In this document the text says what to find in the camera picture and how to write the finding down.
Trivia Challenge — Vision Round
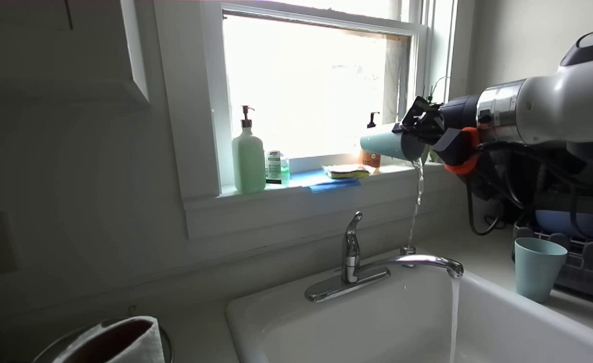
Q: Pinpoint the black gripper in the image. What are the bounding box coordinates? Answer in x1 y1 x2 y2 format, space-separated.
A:
396 95 482 164

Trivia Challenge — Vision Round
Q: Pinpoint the grey-blue plastic cup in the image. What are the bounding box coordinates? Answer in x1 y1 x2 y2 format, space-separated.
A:
359 128 425 164
513 236 570 304

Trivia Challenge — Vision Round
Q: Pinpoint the chrome sink faucet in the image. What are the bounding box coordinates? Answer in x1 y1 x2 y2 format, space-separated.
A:
302 209 466 304

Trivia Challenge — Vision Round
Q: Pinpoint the white sink basin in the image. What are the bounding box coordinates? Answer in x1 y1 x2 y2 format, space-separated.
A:
225 259 593 363

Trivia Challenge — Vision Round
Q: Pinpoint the yellow sponge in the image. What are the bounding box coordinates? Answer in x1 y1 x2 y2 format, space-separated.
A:
322 161 373 181

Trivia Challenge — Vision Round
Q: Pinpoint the blue cloth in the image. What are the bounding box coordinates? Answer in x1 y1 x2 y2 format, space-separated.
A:
287 167 364 196

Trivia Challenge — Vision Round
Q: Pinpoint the small green jar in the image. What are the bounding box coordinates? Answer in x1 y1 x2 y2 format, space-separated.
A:
265 150 292 185

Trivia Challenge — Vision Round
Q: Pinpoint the green soap pump bottle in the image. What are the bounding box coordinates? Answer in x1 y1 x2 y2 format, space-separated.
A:
232 102 269 198

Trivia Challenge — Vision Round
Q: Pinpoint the blue bowl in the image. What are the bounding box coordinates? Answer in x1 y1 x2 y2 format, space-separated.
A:
535 208 593 242

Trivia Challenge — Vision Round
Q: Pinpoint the dish drying rack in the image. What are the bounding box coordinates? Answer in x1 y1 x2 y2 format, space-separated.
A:
511 223 593 304

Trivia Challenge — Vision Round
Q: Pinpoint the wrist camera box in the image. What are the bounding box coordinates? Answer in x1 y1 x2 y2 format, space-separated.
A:
432 128 466 164

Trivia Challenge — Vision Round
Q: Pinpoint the white window frame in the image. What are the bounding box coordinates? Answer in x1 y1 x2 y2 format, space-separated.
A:
151 0 481 244

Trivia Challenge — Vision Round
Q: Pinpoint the white upper wall cabinet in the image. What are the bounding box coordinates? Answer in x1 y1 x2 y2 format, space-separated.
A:
0 0 151 106

